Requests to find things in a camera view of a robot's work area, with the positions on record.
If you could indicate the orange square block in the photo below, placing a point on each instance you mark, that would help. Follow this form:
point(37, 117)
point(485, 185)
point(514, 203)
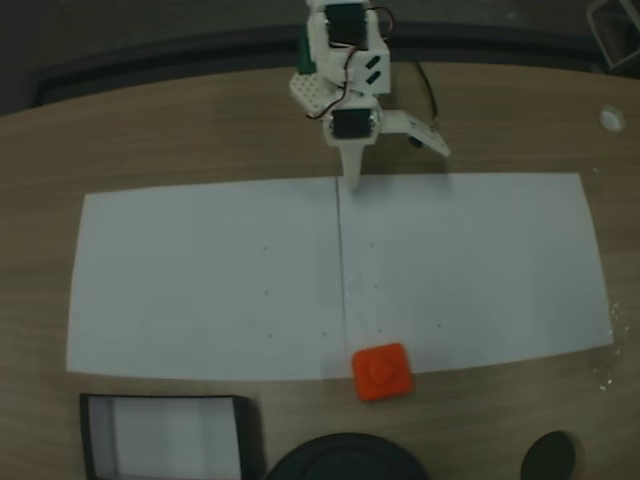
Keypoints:
point(382, 372)

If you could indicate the small white cap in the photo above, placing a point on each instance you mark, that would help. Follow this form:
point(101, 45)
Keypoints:
point(611, 119)

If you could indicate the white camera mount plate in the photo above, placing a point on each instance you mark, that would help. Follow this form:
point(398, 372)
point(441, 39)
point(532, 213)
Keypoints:
point(417, 132)

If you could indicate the white paper sheet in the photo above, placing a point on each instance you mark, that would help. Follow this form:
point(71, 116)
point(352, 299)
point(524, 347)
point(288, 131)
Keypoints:
point(475, 265)
point(200, 280)

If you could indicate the grey metal frame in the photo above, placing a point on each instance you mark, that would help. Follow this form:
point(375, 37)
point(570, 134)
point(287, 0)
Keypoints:
point(617, 40)

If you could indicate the black round object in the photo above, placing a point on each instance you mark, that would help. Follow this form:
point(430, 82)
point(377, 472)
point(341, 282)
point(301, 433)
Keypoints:
point(345, 460)

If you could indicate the dark brown box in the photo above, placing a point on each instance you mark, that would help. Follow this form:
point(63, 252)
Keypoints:
point(165, 440)

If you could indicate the black oval object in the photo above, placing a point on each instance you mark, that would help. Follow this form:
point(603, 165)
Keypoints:
point(550, 457)

